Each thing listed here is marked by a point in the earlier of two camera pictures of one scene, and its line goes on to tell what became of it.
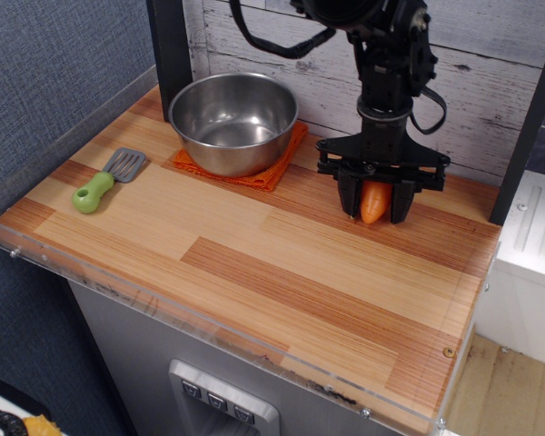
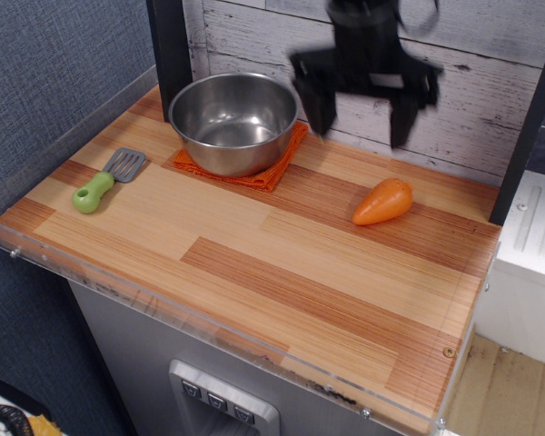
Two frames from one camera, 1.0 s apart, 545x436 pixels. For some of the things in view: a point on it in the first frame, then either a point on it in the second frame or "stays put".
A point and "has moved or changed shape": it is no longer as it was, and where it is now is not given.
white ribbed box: [522, 300] stays put
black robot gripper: [383, 149] to [368, 58]
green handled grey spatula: [124, 164] stays put
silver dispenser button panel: [207, 405] stays put
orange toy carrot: [375, 199] has moved or changed shape
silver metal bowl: [233, 123] stays put
